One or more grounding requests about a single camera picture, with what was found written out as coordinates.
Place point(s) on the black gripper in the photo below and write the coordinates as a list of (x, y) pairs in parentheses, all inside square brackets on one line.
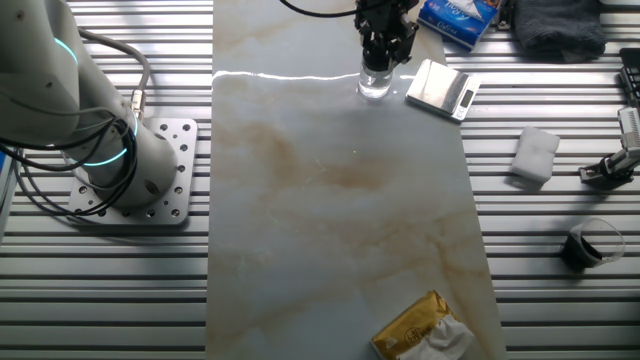
[(387, 15)]

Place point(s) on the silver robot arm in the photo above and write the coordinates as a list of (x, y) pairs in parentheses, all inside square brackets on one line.
[(40, 75)]

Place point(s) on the clear glass jar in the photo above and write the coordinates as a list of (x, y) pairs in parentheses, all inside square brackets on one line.
[(375, 85)]

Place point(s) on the silver digital pocket scale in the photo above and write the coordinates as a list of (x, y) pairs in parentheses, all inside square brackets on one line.
[(437, 85)]

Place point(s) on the blue tissue pack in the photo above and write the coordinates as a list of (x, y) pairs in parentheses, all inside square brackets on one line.
[(457, 25)]

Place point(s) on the dark grey towel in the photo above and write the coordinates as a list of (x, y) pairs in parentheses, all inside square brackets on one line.
[(560, 27)]

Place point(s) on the white foam sponge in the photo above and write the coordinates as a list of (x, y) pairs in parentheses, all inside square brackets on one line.
[(535, 155)]

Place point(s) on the clear plastic cup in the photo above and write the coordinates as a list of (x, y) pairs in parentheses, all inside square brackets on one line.
[(582, 247)]

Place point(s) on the gold tissue pack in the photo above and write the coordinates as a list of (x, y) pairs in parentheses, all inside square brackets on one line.
[(405, 330)]

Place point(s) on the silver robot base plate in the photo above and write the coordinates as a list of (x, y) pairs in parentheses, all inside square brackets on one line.
[(182, 165)]

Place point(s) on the small silver camera on stand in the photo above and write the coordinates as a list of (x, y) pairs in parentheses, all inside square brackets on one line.
[(617, 165)]

